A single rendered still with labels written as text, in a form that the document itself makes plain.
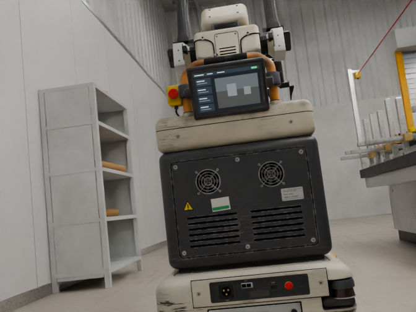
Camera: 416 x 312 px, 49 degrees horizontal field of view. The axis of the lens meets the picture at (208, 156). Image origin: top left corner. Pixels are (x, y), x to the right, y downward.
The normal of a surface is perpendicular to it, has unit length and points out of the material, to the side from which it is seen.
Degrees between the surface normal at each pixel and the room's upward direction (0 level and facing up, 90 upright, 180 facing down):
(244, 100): 115
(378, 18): 90
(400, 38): 90
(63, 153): 90
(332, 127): 90
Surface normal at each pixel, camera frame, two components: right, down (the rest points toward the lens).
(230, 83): -0.06, 0.33
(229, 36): -0.14, -0.24
